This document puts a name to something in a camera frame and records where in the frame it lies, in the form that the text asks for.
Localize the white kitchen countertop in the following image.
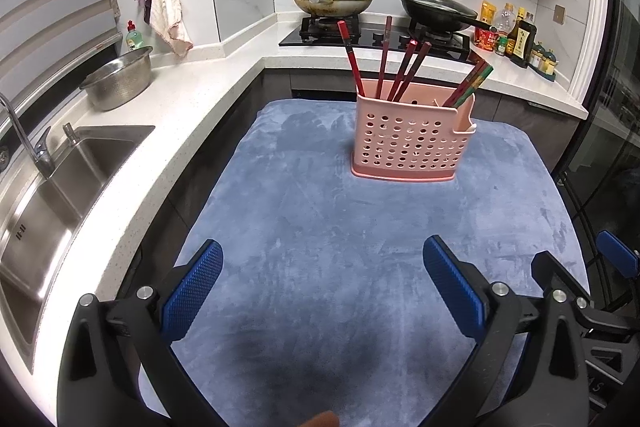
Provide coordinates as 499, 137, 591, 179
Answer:
0, 11, 590, 427

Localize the person's left hand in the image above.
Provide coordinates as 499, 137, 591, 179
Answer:
299, 411, 340, 427

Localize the blue grey cloth mat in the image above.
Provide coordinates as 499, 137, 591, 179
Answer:
134, 97, 591, 427

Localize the pink perforated utensil holder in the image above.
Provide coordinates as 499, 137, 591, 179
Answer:
352, 78, 476, 182

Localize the stainless steel sink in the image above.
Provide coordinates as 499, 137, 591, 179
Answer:
1, 126, 154, 371

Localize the chrome sink faucet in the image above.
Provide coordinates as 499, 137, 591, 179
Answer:
0, 92, 58, 180

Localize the small spice jars set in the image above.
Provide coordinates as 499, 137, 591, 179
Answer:
528, 42, 558, 81

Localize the steel mixing bowl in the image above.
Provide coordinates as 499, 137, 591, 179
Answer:
79, 46, 153, 112

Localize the dark soy sauce bottle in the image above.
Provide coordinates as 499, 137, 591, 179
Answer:
506, 17, 537, 68

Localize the red snack packet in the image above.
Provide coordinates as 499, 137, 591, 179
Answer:
473, 27, 499, 52

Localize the green dish soap bottle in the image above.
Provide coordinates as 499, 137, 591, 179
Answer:
125, 20, 144, 50

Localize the white hanging towel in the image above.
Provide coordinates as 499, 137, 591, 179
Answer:
150, 0, 193, 58

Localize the clear plastic bottle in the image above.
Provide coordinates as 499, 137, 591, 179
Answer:
494, 3, 515, 56

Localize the black gas stove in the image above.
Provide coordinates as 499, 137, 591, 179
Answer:
279, 15, 471, 62

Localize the black wok with lid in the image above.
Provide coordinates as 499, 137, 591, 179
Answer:
400, 0, 491, 34

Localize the yellow seasoning packet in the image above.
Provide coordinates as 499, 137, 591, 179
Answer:
480, 0, 497, 26

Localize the red chopstick in holder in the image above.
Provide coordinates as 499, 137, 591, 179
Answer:
337, 20, 366, 96

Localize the window roller blind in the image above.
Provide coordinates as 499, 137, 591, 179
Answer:
1, 0, 120, 105

